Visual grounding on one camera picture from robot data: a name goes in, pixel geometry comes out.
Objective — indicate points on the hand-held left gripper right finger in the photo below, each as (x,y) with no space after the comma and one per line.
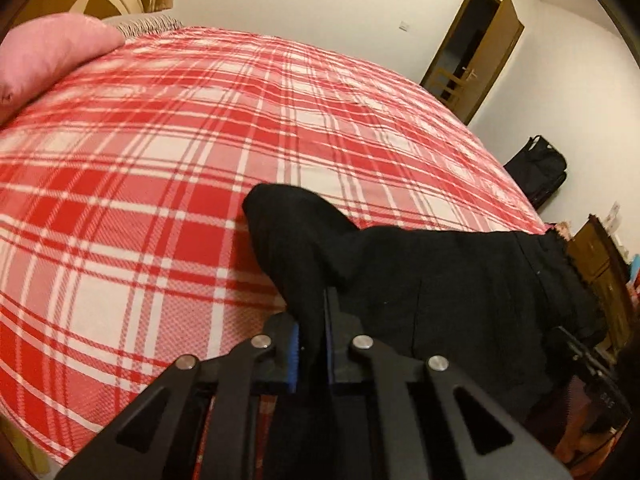
(328,340)

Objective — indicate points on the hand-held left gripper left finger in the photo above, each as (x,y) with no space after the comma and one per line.
(292,355)

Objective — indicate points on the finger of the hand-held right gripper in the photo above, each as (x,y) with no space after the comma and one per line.
(580,350)

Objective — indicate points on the black pants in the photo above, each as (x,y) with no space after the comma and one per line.
(425,280)

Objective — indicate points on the brown wooden cabinet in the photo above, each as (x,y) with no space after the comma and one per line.
(597,270)

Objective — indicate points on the black bag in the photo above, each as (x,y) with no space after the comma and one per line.
(537,170)

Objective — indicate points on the red plaid bed cover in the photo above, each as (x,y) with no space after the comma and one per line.
(175,160)

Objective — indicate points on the brown wooden door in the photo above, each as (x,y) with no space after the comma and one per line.
(475,55)

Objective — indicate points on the grey patterned pillow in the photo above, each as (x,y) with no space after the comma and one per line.
(147,25)

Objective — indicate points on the pink folded quilt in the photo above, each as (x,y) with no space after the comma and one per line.
(45,55)

